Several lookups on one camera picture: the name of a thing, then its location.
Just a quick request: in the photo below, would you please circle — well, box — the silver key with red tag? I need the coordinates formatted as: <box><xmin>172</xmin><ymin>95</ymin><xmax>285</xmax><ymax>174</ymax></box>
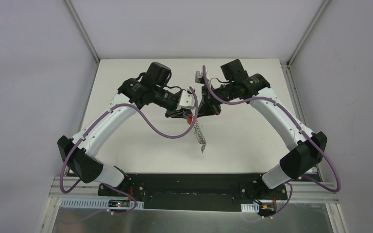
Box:
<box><xmin>187</xmin><ymin>113</ymin><xmax>194</xmax><ymax>125</ymax></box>

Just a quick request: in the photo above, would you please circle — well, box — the metal disc keyring with rings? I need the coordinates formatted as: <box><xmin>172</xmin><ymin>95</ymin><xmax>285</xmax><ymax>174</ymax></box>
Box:
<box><xmin>193</xmin><ymin>120</ymin><xmax>206</xmax><ymax>153</ymax></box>

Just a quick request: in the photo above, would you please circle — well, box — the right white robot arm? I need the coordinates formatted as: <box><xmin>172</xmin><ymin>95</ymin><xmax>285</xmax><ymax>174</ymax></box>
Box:
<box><xmin>195</xmin><ymin>59</ymin><xmax>327</xmax><ymax>199</ymax></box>

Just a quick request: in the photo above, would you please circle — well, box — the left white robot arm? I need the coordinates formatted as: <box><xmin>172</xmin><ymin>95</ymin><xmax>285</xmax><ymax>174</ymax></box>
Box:
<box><xmin>57</xmin><ymin>62</ymin><xmax>197</xmax><ymax>196</ymax></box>

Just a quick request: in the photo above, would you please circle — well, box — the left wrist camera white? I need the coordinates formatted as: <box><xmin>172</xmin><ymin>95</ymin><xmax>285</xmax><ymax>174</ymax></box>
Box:
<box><xmin>176</xmin><ymin>89</ymin><xmax>196</xmax><ymax>110</ymax></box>

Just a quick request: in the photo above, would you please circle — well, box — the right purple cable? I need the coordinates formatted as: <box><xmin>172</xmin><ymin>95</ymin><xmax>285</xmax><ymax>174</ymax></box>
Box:
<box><xmin>202</xmin><ymin>65</ymin><xmax>342</xmax><ymax>219</ymax></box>

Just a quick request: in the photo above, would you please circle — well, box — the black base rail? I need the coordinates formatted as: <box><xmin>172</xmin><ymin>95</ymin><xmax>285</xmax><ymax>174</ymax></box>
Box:
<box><xmin>98</xmin><ymin>173</ymin><xmax>322</xmax><ymax>213</ymax></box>

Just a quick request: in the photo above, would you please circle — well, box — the right white cable duct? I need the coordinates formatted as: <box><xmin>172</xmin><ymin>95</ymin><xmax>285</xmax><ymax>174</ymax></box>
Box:
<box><xmin>240</xmin><ymin>202</ymin><xmax>260</xmax><ymax>213</ymax></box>

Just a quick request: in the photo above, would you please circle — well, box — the aluminium frame rail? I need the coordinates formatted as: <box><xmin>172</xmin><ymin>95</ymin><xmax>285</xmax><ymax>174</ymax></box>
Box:
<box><xmin>49</xmin><ymin>176</ymin><xmax>339</xmax><ymax>204</ymax></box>

